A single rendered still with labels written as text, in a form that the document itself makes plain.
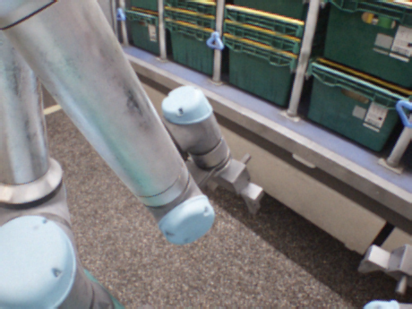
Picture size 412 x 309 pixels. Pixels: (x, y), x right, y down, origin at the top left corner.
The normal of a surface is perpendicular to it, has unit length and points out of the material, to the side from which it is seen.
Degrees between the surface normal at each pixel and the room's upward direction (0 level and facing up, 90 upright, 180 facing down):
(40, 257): 8
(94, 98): 93
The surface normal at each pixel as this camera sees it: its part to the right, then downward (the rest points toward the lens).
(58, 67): 0.11, 0.73
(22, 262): 0.10, -0.70
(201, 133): 0.48, 0.56
